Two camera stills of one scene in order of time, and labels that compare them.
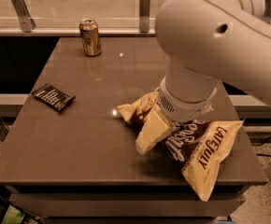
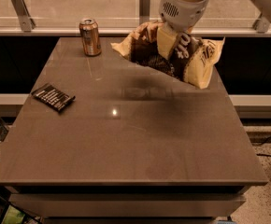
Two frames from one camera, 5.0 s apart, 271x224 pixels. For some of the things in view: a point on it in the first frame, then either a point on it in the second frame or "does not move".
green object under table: (13, 216) does not move
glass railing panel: (64, 7) does not move
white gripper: (181, 107) to (182, 13)
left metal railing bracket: (25, 21) does not move
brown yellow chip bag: (201, 148) to (192, 59)
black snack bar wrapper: (53, 96) does not move
